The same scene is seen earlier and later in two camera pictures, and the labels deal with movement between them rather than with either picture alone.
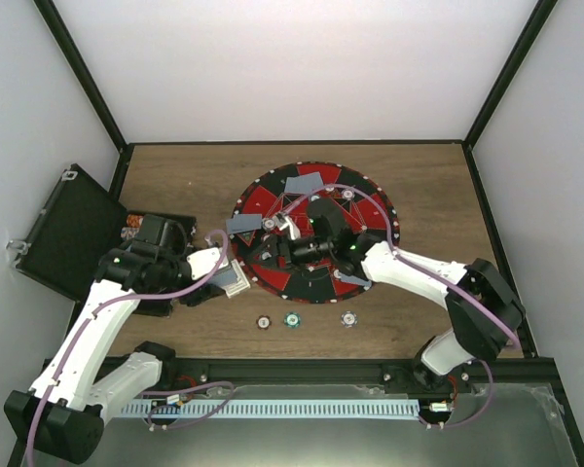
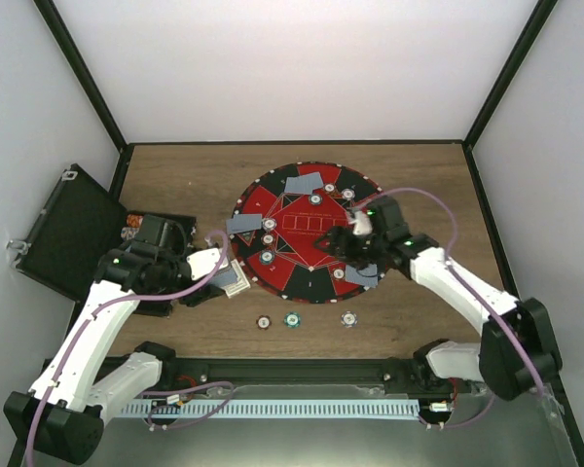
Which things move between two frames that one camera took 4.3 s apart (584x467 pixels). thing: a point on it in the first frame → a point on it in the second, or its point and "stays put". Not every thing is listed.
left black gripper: x=201 y=295 stays put
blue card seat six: x=303 y=184 stays put
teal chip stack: x=292 y=319 stays put
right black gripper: x=276 y=242 → x=336 y=233
